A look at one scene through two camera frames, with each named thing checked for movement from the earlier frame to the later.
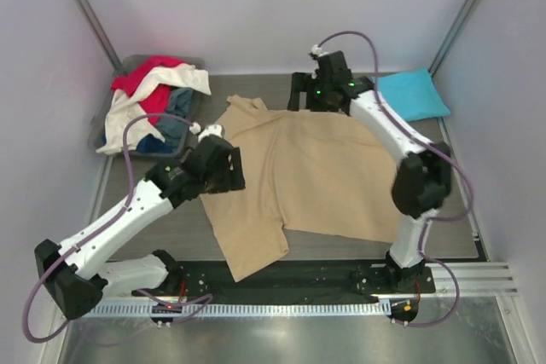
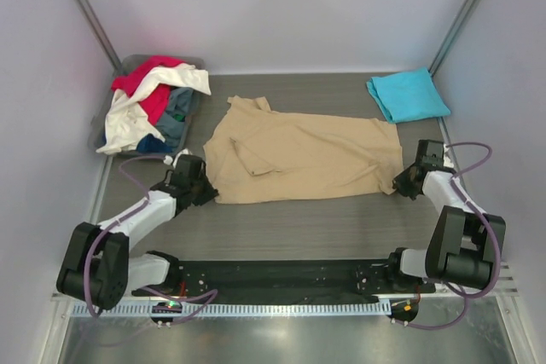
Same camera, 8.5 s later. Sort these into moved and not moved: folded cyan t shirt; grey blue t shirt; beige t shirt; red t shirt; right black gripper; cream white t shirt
Moved: beige t shirt; right black gripper
Not moved: folded cyan t shirt; cream white t shirt; red t shirt; grey blue t shirt
